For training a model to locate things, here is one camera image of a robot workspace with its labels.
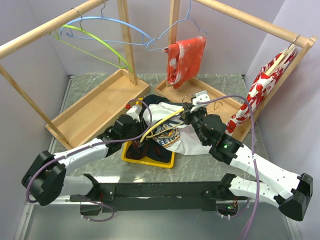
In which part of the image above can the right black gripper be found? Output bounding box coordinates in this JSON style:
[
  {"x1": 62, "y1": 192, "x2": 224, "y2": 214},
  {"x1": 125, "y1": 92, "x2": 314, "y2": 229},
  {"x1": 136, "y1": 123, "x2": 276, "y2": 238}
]
[{"x1": 183, "y1": 101, "x2": 209, "y2": 146}]

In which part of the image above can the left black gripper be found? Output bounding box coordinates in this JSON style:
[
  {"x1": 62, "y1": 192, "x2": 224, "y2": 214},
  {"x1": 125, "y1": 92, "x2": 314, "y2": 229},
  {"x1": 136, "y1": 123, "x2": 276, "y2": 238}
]
[{"x1": 121, "y1": 117, "x2": 155, "y2": 143}]

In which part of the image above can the yellow hanger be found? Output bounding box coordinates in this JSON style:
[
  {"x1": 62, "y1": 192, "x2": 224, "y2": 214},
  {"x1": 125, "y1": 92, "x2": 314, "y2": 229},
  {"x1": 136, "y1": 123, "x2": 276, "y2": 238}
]
[{"x1": 139, "y1": 93, "x2": 225, "y2": 143}]

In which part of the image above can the white graphic tank top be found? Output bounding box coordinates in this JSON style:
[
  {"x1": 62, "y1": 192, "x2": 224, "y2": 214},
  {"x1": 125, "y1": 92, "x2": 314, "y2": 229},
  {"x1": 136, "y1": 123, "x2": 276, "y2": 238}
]
[{"x1": 142, "y1": 102, "x2": 211, "y2": 156}]

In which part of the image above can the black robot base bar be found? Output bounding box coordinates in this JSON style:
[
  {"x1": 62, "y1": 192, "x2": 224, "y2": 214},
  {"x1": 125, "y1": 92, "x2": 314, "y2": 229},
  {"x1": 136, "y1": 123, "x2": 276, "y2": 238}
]
[{"x1": 69, "y1": 178, "x2": 248, "y2": 217}]

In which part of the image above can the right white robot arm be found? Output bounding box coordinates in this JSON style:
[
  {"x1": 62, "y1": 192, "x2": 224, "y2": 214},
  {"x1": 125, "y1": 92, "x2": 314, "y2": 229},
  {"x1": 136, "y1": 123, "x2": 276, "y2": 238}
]
[{"x1": 183, "y1": 103, "x2": 313, "y2": 222}]

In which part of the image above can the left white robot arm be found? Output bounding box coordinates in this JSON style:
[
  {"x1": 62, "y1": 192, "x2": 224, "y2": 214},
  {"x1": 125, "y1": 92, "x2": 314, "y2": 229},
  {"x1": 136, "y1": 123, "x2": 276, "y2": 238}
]
[{"x1": 21, "y1": 114, "x2": 148, "y2": 206}]

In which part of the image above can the green hanger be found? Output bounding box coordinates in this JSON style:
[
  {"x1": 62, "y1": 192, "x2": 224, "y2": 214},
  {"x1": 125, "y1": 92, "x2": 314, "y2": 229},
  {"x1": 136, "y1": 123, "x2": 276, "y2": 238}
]
[{"x1": 53, "y1": 24, "x2": 134, "y2": 73}]

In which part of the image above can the blue plastic hanger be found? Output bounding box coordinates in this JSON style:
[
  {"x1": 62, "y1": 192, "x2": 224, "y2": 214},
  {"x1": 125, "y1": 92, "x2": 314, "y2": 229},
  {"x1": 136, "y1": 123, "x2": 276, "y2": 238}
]
[{"x1": 58, "y1": 5, "x2": 152, "y2": 47}]

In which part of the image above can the wooden hanger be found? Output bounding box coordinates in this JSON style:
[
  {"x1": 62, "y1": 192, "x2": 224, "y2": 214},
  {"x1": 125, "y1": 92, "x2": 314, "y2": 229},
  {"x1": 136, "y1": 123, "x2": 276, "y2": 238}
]
[{"x1": 265, "y1": 46, "x2": 296, "y2": 76}]

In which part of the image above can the right wooden clothes rack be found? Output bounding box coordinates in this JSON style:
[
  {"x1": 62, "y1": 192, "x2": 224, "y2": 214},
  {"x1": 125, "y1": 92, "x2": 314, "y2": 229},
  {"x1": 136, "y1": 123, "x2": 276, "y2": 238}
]
[{"x1": 154, "y1": 0, "x2": 319, "y2": 143}]

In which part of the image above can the dark navy garment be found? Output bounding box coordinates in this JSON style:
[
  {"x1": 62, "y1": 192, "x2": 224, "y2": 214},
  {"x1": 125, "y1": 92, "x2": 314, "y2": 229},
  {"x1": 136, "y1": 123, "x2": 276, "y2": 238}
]
[{"x1": 125, "y1": 94, "x2": 172, "y2": 163}]

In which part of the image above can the yellow plastic bin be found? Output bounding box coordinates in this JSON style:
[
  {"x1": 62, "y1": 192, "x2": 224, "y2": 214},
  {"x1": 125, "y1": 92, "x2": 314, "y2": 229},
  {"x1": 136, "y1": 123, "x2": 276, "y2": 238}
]
[{"x1": 121, "y1": 97, "x2": 176, "y2": 169}]

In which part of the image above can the orange tie-dye garment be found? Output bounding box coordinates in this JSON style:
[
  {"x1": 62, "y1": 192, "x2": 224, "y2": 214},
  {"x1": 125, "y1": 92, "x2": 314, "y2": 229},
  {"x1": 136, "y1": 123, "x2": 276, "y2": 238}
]
[{"x1": 162, "y1": 36, "x2": 207, "y2": 90}]

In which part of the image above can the red floral white garment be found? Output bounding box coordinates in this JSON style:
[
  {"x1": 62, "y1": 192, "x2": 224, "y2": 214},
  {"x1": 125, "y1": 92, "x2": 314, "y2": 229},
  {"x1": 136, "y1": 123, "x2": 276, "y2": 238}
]
[{"x1": 225, "y1": 47, "x2": 297, "y2": 136}]

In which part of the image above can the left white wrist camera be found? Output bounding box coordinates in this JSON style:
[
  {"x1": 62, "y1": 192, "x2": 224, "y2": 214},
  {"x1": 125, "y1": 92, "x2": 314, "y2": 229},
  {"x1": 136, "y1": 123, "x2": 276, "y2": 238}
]
[{"x1": 125, "y1": 103, "x2": 143, "y2": 122}]

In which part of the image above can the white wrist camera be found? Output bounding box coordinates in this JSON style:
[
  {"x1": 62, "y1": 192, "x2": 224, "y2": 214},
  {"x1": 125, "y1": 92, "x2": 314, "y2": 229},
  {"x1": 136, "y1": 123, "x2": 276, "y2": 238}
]
[
  {"x1": 190, "y1": 90, "x2": 210, "y2": 113},
  {"x1": 125, "y1": 103, "x2": 143, "y2": 122}
]

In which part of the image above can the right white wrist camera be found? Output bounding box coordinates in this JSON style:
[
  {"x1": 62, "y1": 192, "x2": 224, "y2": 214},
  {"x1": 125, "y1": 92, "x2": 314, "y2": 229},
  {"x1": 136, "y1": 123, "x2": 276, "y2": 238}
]
[{"x1": 190, "y1": 90, "x2": 210, "y2": 113}]

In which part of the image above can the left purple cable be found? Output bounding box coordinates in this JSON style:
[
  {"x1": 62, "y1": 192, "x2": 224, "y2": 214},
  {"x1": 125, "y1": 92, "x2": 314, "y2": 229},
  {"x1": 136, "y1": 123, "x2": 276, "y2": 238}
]
[{"x1": 26, "y1": 98, "x2": 152, "y2": 203}]

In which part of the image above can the blue wire hanger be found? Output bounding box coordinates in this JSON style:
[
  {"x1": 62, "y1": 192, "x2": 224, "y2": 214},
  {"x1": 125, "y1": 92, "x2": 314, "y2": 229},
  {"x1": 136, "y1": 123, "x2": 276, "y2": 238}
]
[{"x1": 145, "y1": 0, "x2": 208, "y2": 52}]

